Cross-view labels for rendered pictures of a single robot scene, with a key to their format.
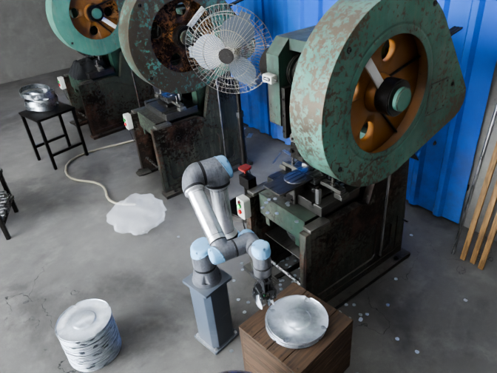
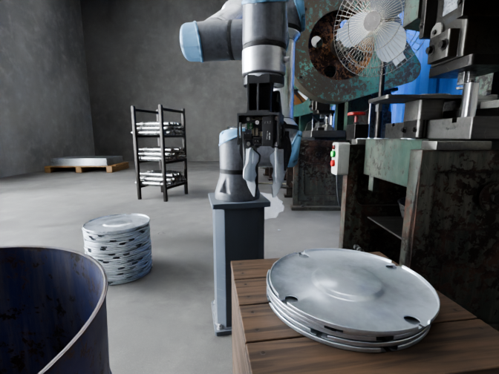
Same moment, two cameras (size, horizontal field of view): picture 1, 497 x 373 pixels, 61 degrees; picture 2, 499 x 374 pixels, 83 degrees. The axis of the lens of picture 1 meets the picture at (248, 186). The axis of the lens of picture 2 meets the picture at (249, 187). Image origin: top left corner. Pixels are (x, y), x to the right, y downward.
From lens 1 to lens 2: 1.62 m
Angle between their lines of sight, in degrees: 37
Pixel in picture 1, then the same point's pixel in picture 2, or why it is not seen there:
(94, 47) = not seen: hidden behind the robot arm
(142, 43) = (299, 43)
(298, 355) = (298, 352)
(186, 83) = (333, 90)
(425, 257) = not seen: outside the picture
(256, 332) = (248, 277)
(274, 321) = (290, 267)
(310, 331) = (365, 311)
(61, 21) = not seen: hidden behind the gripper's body
